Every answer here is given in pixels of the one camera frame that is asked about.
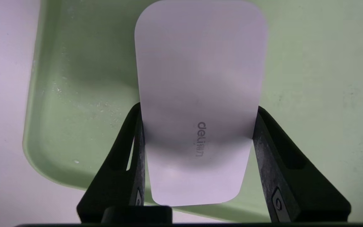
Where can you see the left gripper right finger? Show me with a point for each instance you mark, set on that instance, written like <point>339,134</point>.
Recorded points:
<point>295,189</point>

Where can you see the white oblong plastic case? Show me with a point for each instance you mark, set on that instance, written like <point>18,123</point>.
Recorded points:
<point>200,78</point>

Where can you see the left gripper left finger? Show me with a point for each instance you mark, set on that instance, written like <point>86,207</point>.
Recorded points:
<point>115,189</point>

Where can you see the light green plastic tray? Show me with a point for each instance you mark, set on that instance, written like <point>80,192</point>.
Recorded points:
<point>310,78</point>

